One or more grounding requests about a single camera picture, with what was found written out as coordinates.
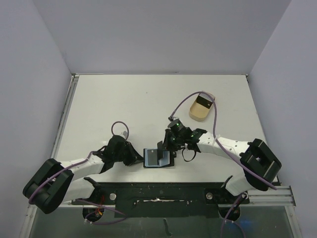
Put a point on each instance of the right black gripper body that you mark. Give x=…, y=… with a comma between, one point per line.
x=168, y=145

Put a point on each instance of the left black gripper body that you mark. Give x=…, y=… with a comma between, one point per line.
x=121, y=156

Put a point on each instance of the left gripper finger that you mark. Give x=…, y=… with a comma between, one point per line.
x=132, y=162
x=131, y=153

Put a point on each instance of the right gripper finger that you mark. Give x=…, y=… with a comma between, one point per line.
x=167, y=144
x=173, y=153

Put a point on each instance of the black leather card holder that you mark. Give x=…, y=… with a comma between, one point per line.
x=166, y=161

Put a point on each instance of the black VIP credit card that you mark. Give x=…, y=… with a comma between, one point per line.
x=152, y=158

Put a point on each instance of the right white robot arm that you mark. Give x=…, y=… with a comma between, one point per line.
x=260, y=165

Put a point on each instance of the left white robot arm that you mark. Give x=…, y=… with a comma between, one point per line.
x=57, y=182

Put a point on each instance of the stack of black cards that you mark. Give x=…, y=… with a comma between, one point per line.
x=204, y=100

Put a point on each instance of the beige wooden tray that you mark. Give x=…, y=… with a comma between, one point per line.
x=198, y=112

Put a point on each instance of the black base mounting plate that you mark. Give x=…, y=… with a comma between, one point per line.
x=160, y=200

